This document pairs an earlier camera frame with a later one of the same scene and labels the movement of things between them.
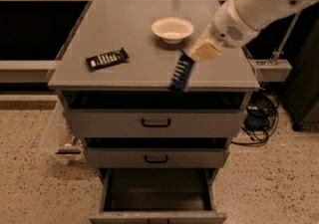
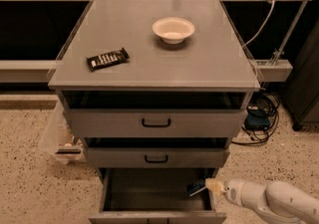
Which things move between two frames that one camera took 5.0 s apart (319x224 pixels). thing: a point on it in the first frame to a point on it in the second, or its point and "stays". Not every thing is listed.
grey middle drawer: [157, 157] stays
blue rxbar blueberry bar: [182, 74] to [196, 186]
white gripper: [226, 30] to [233, 191]
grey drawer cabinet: [158, 150] stays
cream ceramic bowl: [172, 30] stays
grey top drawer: [156, 122] stays
